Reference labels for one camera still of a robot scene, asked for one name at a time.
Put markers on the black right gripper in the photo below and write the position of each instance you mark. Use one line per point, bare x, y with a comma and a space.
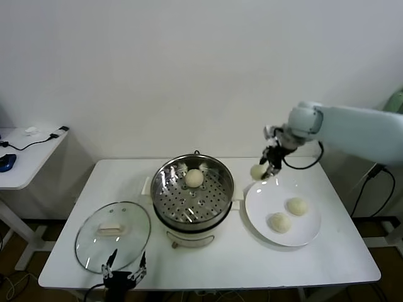
277, 157

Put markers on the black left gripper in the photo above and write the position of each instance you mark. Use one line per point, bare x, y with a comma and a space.
117, 281

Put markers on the white steamed baozi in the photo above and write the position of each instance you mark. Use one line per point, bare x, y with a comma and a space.
257, 172
279, 222
194, 178
297, 206

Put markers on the oval glass pot lid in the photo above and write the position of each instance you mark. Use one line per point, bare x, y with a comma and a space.
94, 217

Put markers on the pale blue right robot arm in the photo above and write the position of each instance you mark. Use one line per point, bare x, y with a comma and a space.
352, 132

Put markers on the stainless steel steamer pot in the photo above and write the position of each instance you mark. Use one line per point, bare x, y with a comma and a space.
189, 236

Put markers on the perforated steel steamer basket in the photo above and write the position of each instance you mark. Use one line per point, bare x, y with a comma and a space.
163, 179

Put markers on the round white plate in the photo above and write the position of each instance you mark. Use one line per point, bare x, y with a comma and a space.
302, 229

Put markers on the thin white strip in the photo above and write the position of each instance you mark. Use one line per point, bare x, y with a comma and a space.
362, 182

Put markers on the black power adapter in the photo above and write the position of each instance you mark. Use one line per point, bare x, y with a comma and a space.
376, 172

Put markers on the white desk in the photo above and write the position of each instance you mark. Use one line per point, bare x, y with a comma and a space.
382, 243

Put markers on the white side table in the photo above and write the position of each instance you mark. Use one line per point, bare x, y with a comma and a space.
31, 157

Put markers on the pale green appliance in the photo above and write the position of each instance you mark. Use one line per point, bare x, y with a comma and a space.
396, 100

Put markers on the blue computer mouse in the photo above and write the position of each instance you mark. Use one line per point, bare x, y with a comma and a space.
7, 162

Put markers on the small white object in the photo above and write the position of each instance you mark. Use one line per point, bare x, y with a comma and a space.
31, 130

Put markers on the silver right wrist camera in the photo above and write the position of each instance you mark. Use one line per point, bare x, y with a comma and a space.
271, 133

